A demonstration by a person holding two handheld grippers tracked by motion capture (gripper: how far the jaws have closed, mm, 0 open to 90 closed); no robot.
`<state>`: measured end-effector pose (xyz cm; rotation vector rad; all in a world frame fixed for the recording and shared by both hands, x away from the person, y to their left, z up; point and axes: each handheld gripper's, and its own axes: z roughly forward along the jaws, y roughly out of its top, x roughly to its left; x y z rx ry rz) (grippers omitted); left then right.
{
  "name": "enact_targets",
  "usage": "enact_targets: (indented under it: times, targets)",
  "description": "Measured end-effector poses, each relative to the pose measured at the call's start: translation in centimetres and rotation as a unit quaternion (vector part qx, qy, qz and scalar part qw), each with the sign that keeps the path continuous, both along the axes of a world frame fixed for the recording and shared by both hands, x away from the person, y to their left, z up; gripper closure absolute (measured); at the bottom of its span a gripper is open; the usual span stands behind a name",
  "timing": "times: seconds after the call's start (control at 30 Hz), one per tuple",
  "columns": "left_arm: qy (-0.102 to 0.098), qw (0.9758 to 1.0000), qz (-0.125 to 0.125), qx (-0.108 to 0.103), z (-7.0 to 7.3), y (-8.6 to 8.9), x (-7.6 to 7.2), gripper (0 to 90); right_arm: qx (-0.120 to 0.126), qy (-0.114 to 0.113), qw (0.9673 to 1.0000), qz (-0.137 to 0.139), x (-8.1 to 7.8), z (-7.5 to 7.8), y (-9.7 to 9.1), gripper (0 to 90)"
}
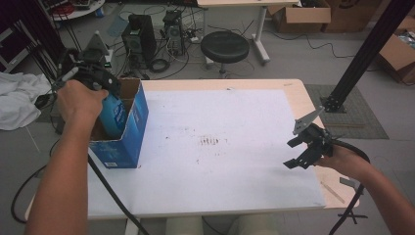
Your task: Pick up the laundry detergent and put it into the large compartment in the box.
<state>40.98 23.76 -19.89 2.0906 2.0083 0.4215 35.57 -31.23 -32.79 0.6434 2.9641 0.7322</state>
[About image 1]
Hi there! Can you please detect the person's left hand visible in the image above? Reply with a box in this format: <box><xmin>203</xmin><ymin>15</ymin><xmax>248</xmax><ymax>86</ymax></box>
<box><xmin>56</xmin><ymin>78</ymin><xmax>109</xmax><ymax>127</ymax></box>

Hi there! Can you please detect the grey floor mat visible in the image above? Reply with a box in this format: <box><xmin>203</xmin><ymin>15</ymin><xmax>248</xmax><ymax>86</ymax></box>
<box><xmin>304</xmin><ymin>83</ymin><xmax>390</xmax><ymax>140</ymax></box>

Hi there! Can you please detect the grey computer tower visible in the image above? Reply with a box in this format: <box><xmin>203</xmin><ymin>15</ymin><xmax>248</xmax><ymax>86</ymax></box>
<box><xmin>161</xmin><ymin>9</ymin><xmax>186</xmax><ymax>57</ymax></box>

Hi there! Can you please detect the coiled black cable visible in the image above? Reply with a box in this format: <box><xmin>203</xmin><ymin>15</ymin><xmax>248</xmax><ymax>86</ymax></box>
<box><xmin>149</xmin><ymin>57</ymin><xmax>171</xmax><ymax>74</ymax></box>

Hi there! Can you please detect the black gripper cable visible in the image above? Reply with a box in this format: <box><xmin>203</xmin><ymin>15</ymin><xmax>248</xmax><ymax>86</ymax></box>
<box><xmin>87</xmin><ymin>154</ymin><xmax>151</xmax><ymax>235</ymax></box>
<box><xmin>327</xmin><ymin>137</ymin><xmax>372</xmax><ymax>235</ymax></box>

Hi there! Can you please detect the closed brown cardboard box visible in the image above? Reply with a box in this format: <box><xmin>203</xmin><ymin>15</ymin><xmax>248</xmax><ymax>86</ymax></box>
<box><xmin>322</xmin><ymin>0</ymin><xmax>387</xmax><ymax>34</ymax></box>

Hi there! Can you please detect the light wooden table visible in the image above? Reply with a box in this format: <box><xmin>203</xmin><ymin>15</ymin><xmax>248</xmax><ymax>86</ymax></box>
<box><xmin>23</xmin><ymin>77</ymin><xmax>360</xmax><ymax>220</ymax></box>

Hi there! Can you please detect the small grey bracket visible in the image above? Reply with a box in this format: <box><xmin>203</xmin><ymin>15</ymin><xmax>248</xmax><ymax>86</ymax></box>
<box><xmin>339</xmin><ymin>176</ymin><xmax>360</xmax><ymax>191</ymax></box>

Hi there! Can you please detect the black computer tower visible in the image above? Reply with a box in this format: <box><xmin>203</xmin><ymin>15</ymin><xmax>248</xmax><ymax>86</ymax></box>
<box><xmin>121</xmin><ymin>14</ymin><xmax>158</xmax><ymax>71</ymax></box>

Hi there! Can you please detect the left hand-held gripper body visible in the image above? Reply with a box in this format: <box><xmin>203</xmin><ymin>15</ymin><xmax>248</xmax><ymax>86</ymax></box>
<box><xmin>52</xmin><ymin>30</ymin><xmax>122</xmax><ymax>98</ymax></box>

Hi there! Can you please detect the black metal post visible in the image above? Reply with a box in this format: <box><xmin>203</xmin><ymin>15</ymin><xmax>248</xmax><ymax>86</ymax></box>
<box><xmin>320</xmin><ymin>0</ymin><xmax>415</xmax><ymax>115</ymax></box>

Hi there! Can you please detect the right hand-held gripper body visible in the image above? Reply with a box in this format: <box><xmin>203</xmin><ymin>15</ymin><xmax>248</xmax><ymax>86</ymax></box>
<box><xmin>292</xmin><ymin>106</ymin><xmax>335</xmax><ymax>159</ymax></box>

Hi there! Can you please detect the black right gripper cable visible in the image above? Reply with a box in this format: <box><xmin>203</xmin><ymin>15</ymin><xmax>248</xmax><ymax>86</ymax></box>
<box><xmin>327</xmin><ymin>137</ymin><xmax>372</xmax><ymax>235</ymax></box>

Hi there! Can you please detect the round white table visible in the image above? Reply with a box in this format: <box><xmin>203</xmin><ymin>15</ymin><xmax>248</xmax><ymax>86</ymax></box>
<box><xmin>48</xmin><ymin>0</ymin><xmax>107</xmax><ymax>23</ymax></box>

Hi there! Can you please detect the white-legged wooden table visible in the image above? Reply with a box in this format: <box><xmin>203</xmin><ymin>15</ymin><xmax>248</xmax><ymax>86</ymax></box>
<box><xmin>196</xmin><ymin>0</ymin><xmax>301</xmax><ymax>66</ymax></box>

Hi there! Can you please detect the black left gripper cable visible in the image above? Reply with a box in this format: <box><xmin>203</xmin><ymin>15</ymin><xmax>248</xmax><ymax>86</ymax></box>
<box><xmin>87</xmin><ymin>154</ymin><xmax>151</xmax><ymax>235</ymax></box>

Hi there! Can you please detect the large open cardboard box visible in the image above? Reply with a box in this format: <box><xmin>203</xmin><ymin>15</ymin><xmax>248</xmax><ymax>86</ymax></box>
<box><xmin>376</xmin><ymin>15</ymin><xmax>415</xmax><ymax>85</ymax></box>

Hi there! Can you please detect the white cloth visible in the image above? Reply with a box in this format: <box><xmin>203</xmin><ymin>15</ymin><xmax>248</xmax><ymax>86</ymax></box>
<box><xmin>0</xmin><ymin>70</ymin><xmax>52</xmax><ymax>132</ymax></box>

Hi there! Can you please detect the black round stool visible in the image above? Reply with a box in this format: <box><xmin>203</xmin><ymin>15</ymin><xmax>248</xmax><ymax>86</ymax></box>
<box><xmin>199</xmin><ymin>30</ymin><xmax>251</xmax><ymax>79</ymax></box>

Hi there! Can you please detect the person's right hand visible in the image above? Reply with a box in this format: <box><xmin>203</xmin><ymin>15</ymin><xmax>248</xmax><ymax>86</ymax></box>
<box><xmin>314</xmin><ymin>146</ymin><xmax>372</xmax><ymax>181</ymax></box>

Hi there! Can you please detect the blue bag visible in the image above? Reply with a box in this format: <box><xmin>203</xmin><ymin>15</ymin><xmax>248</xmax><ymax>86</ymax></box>
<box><xmin>99</xmin><ymin>92</ymin><xmax>128</xmax><ymax>140</ymax></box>

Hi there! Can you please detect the blue cardboard box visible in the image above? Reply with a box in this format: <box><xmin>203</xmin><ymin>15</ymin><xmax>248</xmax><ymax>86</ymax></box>
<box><xmin>88</xmin><ymin>77</ymin><xmax>150</xmax><ymax>169</ymax></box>

